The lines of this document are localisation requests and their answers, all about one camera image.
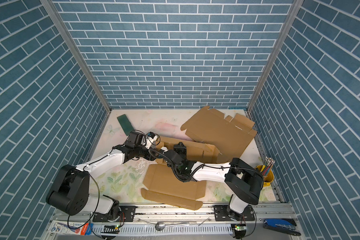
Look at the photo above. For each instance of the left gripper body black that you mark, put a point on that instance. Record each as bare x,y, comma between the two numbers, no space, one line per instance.
142,151

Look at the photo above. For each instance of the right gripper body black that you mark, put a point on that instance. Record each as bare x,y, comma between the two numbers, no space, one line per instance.
182,151

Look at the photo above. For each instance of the cardboard box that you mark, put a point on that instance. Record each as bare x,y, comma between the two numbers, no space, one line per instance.
171,180
231,135

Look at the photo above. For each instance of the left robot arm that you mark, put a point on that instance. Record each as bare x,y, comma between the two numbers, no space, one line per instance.
70,191

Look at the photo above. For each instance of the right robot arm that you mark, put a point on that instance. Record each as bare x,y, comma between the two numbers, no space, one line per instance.
245,181

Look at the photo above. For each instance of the green sponge block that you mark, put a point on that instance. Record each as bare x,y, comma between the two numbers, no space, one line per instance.
125,124

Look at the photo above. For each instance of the metal spoon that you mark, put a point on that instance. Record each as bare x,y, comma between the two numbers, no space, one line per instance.
160,226

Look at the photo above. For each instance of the yellow pencil cup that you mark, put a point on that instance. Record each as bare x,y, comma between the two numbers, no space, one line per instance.
266,171

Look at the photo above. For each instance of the white printed package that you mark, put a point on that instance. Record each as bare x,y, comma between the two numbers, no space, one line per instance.
61,227

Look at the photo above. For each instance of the blue black pliers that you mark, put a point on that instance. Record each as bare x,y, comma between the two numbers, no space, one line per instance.
285,226

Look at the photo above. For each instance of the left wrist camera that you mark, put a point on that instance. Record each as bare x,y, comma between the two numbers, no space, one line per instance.
151,139

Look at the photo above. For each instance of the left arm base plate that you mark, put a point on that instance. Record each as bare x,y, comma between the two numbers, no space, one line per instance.
121,214

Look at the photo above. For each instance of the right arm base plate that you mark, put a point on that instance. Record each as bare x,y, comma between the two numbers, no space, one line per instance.
223,213

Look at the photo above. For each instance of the white slotted cable duct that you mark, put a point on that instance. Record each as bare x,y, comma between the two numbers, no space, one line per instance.
149,230

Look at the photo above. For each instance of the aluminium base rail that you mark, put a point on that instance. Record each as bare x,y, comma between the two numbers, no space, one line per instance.
151,212

